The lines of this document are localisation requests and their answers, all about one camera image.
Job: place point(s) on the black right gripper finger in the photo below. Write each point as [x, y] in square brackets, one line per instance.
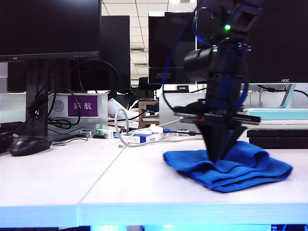
[234, 136]
[211, 139]

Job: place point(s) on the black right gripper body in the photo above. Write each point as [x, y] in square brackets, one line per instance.
[223, 96]

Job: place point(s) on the blue microfiber rag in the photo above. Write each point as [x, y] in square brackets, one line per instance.
[240, 178]

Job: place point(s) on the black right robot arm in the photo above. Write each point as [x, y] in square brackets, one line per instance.
[211, 21]

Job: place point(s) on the metal partition clamp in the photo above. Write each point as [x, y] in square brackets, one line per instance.
[184, 132]

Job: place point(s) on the grey desk partition panel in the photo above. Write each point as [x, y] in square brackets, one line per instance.
[187, 98]

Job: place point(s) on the white book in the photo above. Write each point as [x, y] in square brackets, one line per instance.
[288, 124]

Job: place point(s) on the white adapter with blue connector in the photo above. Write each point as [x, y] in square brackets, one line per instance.
[156, 128]

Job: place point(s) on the silver monitor stand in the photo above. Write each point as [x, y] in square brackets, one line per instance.
[287, 98]

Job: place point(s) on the blue and white box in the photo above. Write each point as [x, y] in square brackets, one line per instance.
[144, 138]

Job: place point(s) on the small wooden shelf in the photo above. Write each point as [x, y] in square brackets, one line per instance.
[141, 115]

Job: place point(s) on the large black AOC monitor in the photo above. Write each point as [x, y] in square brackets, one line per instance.
[284, 48]

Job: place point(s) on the black office chair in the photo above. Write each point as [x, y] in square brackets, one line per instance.
[144, 84]

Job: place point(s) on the small background AOC monitor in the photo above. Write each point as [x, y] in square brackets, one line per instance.
[163, 36]

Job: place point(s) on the red and white box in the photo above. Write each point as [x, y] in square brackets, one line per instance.
[124, 124]

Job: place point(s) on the white plastic bag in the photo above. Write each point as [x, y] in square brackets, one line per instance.
[115, 106]

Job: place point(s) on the green and white small box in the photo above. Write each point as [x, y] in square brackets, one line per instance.
[100, 132]

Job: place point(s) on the small black usb plug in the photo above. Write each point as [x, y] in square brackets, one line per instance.
[99, 136]

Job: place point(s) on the black background monitor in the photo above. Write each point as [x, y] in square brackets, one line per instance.
[115, 48]

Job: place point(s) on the small clear plastic case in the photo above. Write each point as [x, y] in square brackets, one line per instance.
[85, 133]

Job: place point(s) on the white nameplate with purple sign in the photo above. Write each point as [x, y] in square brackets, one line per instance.
[82, 106]

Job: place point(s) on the small silver connector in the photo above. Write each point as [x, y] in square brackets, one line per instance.
[58, 143]

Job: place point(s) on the black computer mouse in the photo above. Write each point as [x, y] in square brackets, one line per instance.
[29, 145]

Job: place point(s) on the frosted white partition panel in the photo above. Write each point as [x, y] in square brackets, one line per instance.
[12, 108]

